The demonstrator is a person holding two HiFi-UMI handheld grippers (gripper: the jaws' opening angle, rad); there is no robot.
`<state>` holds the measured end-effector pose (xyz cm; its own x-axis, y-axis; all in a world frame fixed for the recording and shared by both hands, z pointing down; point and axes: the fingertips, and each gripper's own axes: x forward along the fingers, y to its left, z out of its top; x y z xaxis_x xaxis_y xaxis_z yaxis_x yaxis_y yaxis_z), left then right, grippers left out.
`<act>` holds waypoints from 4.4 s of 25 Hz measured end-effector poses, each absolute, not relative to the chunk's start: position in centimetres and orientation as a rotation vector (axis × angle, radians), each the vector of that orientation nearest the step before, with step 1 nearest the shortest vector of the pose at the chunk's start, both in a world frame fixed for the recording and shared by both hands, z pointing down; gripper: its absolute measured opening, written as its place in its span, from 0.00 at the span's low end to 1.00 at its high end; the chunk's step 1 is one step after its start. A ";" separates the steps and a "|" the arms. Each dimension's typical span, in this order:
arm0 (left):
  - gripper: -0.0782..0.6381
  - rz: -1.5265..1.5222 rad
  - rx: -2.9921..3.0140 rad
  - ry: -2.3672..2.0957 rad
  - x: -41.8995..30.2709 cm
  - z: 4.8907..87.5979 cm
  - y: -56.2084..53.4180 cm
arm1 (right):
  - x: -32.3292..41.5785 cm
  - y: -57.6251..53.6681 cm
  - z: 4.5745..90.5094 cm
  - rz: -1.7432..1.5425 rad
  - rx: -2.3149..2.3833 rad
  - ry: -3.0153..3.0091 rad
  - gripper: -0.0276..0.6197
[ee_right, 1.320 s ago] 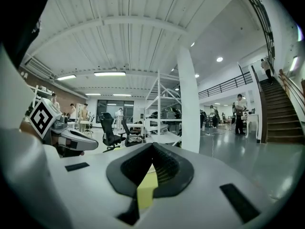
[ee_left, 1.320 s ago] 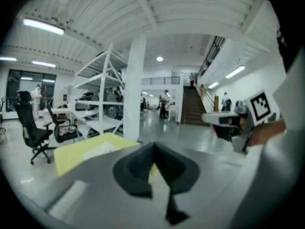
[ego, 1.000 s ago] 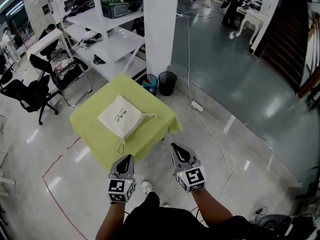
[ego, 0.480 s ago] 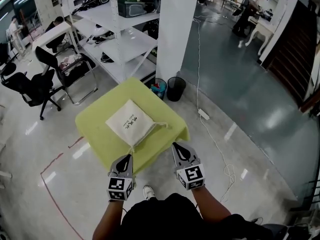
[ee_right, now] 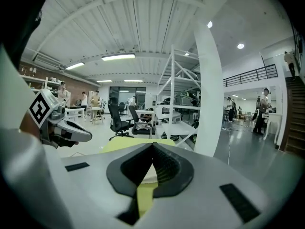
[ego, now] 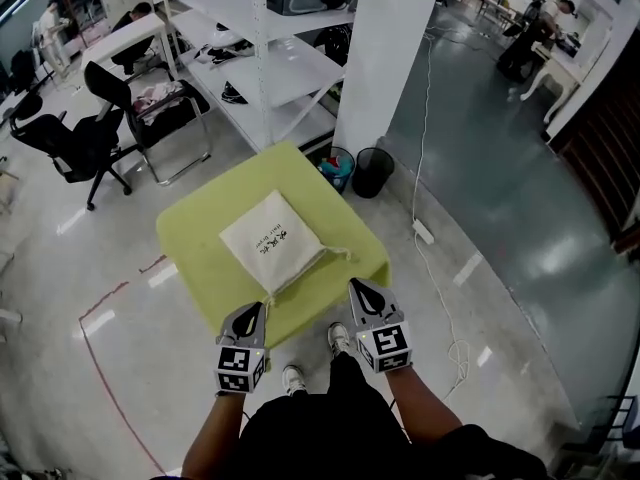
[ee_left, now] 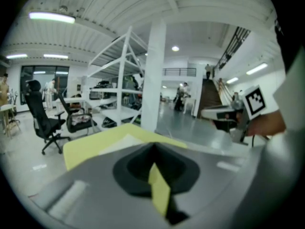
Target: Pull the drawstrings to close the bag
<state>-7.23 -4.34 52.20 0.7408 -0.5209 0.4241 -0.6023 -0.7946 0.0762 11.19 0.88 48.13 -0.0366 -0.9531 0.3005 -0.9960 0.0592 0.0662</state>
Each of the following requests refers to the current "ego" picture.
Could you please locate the red floor tape line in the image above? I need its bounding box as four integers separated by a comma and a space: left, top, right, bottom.
77, 254, 177, 475

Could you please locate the white drawstring cloth bag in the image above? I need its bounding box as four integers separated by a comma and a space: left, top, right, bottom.
218, 188, 355, 320

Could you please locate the white metal shelf rack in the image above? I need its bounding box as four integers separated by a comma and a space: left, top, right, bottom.
163, 0, 362, 155

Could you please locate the black mesh waste bin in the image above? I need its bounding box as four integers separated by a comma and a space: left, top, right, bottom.
350, 146, 397, 200

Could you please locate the black round helmet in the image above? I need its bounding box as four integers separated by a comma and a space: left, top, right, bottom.
313, 23, 355, 68

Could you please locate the waste bin with blue liner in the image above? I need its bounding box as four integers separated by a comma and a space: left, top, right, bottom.
316, 145, 357, 195

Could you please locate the white desk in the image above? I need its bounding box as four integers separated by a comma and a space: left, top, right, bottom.
78, 11, 177, 78

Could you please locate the dark wooden staircase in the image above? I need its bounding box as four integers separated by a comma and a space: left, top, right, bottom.
556, 74, 640, 250

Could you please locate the black wheeled office chair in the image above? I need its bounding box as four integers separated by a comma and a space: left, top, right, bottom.
8, 91, 135, 213

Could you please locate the black metal frame chair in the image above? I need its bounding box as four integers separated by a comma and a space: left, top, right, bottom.
82, 59, 213, 188

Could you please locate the white floor cable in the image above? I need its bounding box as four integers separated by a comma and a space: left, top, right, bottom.
411, 26, 472, 405

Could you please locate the white table with curved legs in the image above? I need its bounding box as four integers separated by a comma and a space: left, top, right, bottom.
518, 41, 585, 125

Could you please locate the white helmet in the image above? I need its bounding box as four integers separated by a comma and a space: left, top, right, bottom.
206, 21, 257, 65

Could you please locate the person's left forearm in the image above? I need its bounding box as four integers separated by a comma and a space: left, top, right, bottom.
179, 390, 250, 478

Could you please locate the person's left white sneaker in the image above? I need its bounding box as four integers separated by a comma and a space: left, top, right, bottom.
281, 363, 308, 398

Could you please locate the black striped helmet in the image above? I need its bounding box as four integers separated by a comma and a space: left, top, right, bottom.
220, 79, 250, 106

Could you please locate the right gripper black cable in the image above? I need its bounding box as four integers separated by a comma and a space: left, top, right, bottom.
386, 391, 415, 445

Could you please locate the pink clothes pile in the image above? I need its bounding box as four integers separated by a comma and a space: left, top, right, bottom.
130, 81, 185, 115

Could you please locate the person's white sneaker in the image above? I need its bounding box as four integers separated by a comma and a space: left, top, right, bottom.
281, 363, 308, 398
326, 321, 352, 360

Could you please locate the green cloth covered table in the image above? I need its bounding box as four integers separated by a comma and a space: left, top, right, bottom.
155, 140, 392, 350

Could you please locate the person's right forearm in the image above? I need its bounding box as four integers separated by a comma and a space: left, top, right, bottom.
382, 367, 465, 443

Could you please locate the person's right white sneaker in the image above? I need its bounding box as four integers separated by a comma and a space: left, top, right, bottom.
326, 321, 352, 360

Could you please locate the person's black clothing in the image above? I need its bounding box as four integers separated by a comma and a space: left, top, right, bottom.
148, 351, 552, 480

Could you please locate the white power strip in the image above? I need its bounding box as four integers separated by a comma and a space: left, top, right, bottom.
410, 218, 436, 244

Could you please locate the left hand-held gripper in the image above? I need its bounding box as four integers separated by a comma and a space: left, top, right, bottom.
214, 301, 272, 395

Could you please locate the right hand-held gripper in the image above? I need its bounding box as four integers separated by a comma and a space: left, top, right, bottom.
348, 277, 415, 375

